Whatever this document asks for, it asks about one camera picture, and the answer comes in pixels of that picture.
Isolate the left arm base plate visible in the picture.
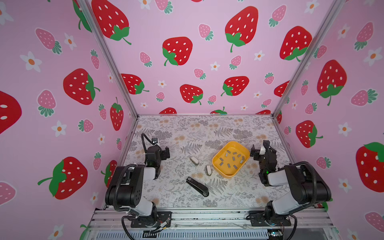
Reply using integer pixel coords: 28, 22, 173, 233
131, 211, 172, 228

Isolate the aluminium front rail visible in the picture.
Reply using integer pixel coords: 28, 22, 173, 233
85, 208, 341, 240

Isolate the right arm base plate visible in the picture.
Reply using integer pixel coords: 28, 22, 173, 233
246, 211, 292, 227

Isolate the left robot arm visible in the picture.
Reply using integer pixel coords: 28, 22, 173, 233
105, 133, 170, 222

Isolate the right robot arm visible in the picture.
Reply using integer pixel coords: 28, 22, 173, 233
246, 141, 332, 227

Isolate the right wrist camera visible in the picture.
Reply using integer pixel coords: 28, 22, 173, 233
260, 140, 270, 155

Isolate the yellow plastic tray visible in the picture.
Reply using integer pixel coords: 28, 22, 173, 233
212, 141, 250, 179

